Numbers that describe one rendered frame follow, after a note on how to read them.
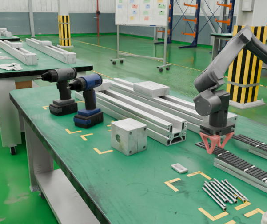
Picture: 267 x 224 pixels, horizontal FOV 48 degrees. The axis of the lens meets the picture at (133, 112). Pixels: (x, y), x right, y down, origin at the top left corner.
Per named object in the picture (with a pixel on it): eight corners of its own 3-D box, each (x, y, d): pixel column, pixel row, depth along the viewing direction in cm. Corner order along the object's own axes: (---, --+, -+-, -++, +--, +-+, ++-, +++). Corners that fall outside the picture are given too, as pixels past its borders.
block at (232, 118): (238, 136, 123) (241, 114, 120) (218, 142, 117) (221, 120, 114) (221, 129, 130) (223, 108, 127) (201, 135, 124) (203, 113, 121)
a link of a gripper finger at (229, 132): (202, 149, 103) (204, 124, 99) (216, 144, 106) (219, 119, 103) (218, 157, 97) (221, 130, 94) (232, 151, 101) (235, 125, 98)
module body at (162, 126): (185, 140, 119) (187, 120, 116) (166, 146, 113) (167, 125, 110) (90, 95, 180) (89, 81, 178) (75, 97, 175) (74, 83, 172)
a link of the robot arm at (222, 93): (233, 90, 94) (217, 86, 98) (222, 94, 89) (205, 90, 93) (231, 110, 96) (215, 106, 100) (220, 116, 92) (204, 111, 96)
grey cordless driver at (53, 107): (80, 111, 151) (78, 67, 144) (44, 120, 137) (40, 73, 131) (71, 107, 156) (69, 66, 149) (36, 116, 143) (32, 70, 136)
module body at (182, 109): (217, 130, 129) (219, 111, 126) (201, 135, 124) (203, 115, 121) (117, 90, 191) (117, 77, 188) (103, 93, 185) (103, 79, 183)
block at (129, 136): (151, 147, 112) (152, 123, 109) (127, 156, 105) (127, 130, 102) (134, 138, 119) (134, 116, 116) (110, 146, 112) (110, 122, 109)
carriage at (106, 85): (111, 94, 161) (110, 81, 159) (93, 97, 155) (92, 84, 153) (96, 88, 173) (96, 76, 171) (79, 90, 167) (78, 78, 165)
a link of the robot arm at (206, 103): (217, 67, 95) (199, 82, 101) (196, 72, 87) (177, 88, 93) (238, 99, 92) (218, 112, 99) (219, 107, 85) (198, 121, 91)
